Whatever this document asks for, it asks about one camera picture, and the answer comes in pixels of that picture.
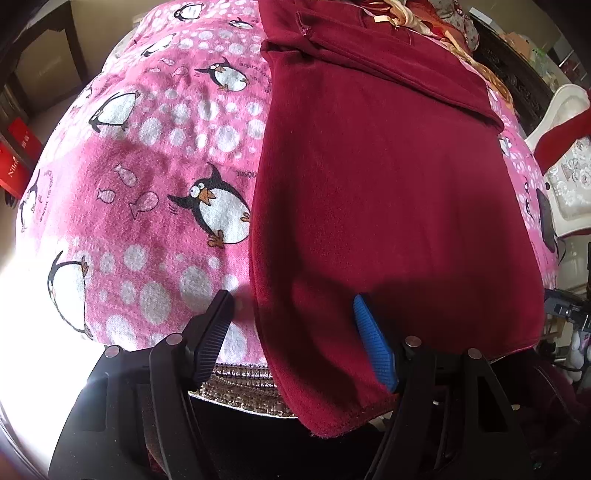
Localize white ornate chair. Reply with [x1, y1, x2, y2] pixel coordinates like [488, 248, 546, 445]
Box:
[526, 85, 591, 241]

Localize dark wooden table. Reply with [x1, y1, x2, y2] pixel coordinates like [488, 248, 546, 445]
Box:
[0, 0, 88, 116]

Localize red box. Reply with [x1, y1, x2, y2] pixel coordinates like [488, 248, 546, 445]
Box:
[0, 141, 34, 199]
[7, 117, 43, 149]

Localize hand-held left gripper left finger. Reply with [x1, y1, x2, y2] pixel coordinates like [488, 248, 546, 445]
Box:
[48, 288, 236, 480]

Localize brown woven mattress cover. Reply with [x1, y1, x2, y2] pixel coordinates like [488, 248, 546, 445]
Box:
[189, 362, 305, 418]

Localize dark carved wooden furniture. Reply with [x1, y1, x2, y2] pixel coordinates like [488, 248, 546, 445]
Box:
[468, 14, 555, 137]

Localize maroon fleece garment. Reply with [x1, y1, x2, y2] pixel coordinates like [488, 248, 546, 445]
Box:
[248, 0, 548, 439]

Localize red knitted sweater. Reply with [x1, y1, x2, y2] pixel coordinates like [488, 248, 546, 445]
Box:
[533, 108, 591, 176]

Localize floral print pillow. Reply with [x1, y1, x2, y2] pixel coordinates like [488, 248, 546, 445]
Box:
[434, 0, 481, 51]

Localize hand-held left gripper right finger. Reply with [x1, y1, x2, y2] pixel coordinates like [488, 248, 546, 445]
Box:
[353, 293, 539, 480]

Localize pink penguin print blanket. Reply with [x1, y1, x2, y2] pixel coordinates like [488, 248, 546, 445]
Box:
[14, 0, 561, 365]

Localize white plush toy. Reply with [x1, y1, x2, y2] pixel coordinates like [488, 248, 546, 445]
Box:
[566, 328, 591, 384]

